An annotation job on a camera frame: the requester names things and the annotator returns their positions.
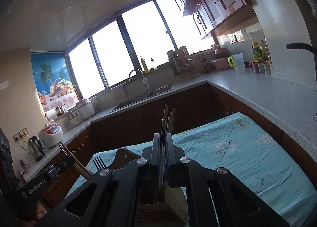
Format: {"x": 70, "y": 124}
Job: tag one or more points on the white slow cooker pot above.
{"x": 85, "y": 109}

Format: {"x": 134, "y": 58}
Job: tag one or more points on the yellow dish soap bottle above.
{"x": 146, "y": 70}

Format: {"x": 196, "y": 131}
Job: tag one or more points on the white red rice cooker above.
{"x": 51, "y": 135}

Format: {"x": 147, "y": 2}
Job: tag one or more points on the person's left hand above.
{"x": 38, "y": 212}

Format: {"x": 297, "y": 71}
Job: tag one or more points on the teal floral tablecloth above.
{"x": 237, "y": 143}

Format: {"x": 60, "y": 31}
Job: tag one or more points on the steel fork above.
{"x": 99, "y": 164}

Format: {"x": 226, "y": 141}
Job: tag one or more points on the yellow green drink bottle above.
{"x": 256, "y": 51}

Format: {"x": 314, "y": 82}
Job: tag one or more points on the dish drying rack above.
{"x": 181, "y": 62}

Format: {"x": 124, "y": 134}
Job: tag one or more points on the wall power socket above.
{"x": 23, "y": 133}

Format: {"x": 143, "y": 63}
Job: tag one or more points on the fruit beach poster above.
{"x": 53, "y": 82}

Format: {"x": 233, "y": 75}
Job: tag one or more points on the steel kitchen sink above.
{"x": 143, "y": 97}

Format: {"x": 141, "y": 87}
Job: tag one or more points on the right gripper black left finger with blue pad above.
{"x": 109, "y": 198}

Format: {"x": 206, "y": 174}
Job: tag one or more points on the white jug green handle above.
{"x": 237, "y": 62}

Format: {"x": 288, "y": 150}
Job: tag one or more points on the pink plastic basin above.
{"x": 221, "y": 59}

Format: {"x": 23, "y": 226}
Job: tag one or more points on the brown wooden utensil holder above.
{"x": 163, "y": 206}

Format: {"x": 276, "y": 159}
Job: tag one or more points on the stainless electric kettle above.
{"x": 36, "y": 148}

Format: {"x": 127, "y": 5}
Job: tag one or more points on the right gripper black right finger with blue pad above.
{"x": 216, "y": 197}

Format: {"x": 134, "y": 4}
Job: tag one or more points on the black frying pan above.
{"x": 303, "y": 46}

